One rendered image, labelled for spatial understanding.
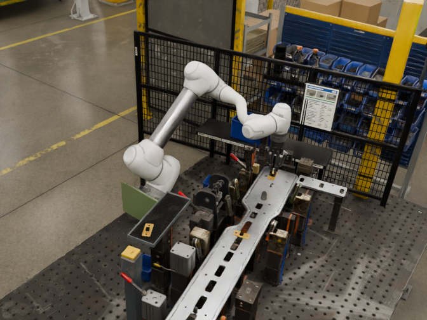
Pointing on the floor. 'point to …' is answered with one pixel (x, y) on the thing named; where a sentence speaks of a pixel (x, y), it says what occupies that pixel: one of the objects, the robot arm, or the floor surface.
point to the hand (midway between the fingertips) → (273, 169)
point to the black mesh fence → (271, 105)
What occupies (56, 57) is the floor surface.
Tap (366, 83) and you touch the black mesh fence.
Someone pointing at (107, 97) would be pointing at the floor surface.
